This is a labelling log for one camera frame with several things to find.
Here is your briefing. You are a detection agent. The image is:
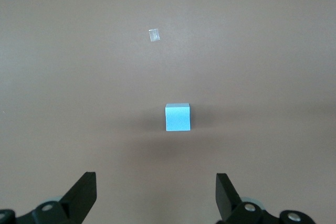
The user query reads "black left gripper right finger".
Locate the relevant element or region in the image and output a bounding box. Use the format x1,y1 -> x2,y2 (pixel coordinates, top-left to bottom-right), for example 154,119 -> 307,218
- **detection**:
215,173 -> 314,224

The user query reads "light blue foam block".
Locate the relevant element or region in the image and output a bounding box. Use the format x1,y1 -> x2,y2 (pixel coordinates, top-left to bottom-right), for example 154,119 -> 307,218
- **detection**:
164,102 -> 192,132

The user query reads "small clear tape piece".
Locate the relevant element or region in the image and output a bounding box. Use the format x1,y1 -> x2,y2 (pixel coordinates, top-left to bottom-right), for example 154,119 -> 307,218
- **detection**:
148,28 -> 160,42

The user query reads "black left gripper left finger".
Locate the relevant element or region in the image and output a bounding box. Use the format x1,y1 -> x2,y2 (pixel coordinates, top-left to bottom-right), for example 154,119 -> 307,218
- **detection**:
0,171 -> 97,224

